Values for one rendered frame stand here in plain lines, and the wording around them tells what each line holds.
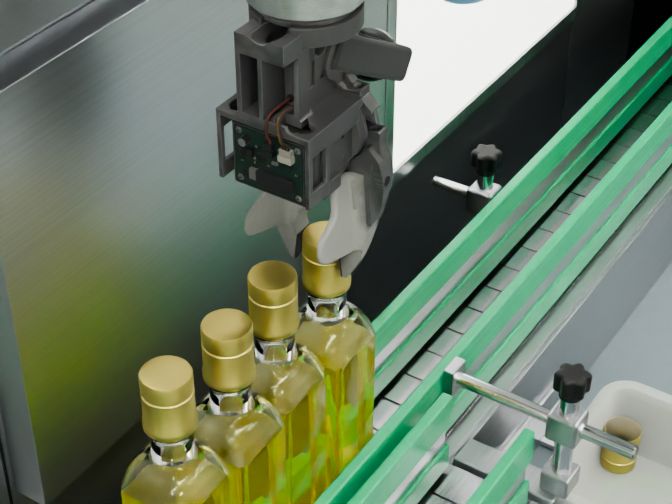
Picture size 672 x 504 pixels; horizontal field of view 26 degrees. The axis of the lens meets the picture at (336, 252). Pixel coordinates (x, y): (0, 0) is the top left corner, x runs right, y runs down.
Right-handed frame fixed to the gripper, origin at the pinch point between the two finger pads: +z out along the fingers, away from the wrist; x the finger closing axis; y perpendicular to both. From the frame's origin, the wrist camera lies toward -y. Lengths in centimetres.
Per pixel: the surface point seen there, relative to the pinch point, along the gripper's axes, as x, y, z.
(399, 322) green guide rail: -3.5, -16.8, 20.6
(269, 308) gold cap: 0.3, 7.3, 0.6
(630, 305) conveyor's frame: 6, -51, 38
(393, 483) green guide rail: 6.1, -0.1, 20.7
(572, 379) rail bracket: 15.0, -11.7, 14.2
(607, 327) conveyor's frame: 6, -44, 37
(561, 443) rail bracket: 15.0, -11.2, 20.7
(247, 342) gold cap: 1.6, 11.7, -0.2
